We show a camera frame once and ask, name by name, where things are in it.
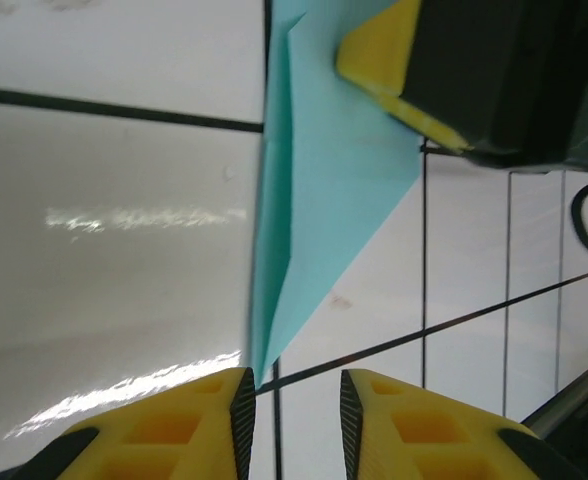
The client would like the long aluminium rail beam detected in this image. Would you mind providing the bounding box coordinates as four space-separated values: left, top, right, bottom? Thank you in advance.
518 349 588 441

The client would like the teal paper sheet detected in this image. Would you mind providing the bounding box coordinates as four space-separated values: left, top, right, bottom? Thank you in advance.
246 0 423 391

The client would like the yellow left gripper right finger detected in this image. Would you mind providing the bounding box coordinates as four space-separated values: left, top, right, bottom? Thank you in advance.
339 368 588 480

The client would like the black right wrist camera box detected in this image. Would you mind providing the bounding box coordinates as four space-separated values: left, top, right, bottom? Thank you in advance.
398 0 588 174

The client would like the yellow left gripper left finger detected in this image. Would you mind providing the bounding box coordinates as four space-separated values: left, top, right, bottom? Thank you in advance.
0 367 257 480

